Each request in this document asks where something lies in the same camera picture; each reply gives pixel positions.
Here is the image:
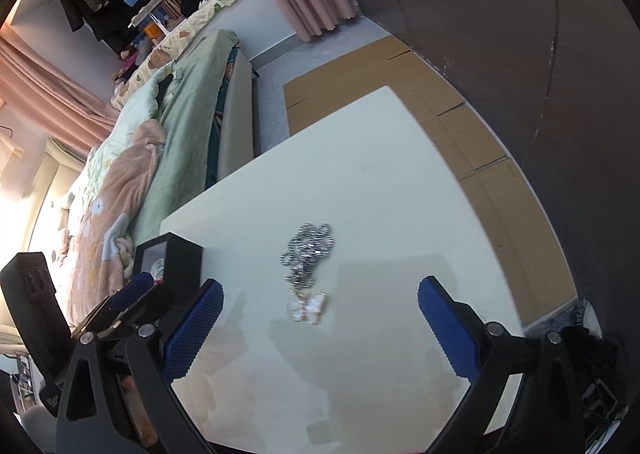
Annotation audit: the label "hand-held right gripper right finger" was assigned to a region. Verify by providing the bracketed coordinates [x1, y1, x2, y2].
[416, 275, 591, 454]

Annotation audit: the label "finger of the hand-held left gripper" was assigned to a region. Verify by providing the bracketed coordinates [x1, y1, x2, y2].
[106, 271, 157, 315]
[71, 284, 173, 341]

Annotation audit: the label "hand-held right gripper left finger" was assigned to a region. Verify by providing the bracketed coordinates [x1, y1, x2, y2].
[55, 278, 226, 454]

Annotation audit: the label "black gift box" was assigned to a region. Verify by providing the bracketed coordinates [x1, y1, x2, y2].
[135, 232, 205, 296]

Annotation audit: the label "white butterfly pendant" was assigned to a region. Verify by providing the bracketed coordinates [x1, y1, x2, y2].
[286, 286, 329, 325]

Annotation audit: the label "silver chain necklace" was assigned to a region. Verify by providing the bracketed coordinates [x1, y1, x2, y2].
[278, 222, 335, 291]

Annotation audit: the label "person's left hand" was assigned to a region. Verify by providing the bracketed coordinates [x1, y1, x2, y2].
[118, 374, 158, 447]

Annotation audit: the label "pink floral fleece blanket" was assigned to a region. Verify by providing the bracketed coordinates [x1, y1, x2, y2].
[64, 119, 169, 321]

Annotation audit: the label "beige padded headboard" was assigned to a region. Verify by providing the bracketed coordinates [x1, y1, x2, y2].
[0, 136, 88, 345]

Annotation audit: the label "light green quilt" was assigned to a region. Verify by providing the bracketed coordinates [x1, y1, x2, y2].
[62, 61, 181, 240]

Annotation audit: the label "bed with green sheet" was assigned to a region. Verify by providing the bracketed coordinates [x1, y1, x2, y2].
[47, 29, 261, 330]

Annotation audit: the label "flattened cardboard sheets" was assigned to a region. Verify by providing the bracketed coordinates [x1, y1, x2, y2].
[283, 34, 579, 328]

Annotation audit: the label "plush toys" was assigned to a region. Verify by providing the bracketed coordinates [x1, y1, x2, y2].
[112, 46, 151, 87]

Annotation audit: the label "white drying rack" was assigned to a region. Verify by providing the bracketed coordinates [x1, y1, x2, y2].
[129, 0, 177, 30]

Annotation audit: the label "printed bay window mattress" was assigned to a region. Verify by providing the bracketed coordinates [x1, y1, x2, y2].
[111, 0, 262, 109]

